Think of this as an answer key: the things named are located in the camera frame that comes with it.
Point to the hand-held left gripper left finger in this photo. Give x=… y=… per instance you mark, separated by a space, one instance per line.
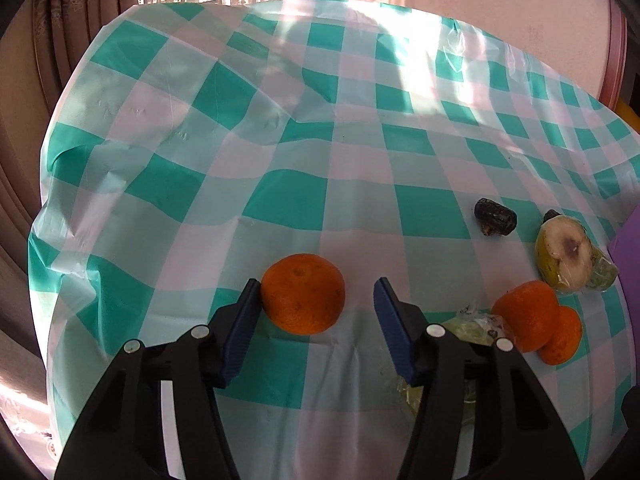
x=241 y=327

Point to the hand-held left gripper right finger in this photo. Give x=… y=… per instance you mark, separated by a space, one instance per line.
x=392 y=327

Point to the orange mandarin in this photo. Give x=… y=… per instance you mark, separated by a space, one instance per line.
x=526 y=315
x=564 y=336
x=303 y=294

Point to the plastic-wrapped green fruit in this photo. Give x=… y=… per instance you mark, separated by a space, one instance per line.
x=475 y=355

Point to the dark dried date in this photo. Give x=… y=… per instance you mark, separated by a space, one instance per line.
x=550 y=216
x=495 y=217

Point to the green checkered tablecloth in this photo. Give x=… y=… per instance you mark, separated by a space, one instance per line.
x=310 y=160

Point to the plastic-wrapped halved pear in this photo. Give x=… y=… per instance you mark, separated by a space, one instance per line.
x=565 y=252

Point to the purple box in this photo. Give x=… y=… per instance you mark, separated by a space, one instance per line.
x=627 y=245

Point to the yellow object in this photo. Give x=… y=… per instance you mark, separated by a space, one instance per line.
x=629 y=112

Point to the beige patterned curtain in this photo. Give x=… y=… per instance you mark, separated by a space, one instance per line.
x=60 y=50

